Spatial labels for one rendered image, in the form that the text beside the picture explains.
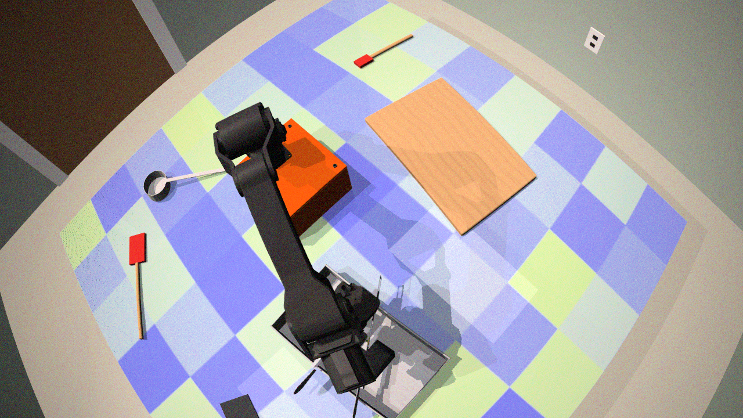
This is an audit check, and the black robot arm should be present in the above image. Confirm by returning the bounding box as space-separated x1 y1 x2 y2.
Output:
213 102 380 394

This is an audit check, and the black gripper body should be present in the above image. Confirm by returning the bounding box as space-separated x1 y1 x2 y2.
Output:
361 340 395 379

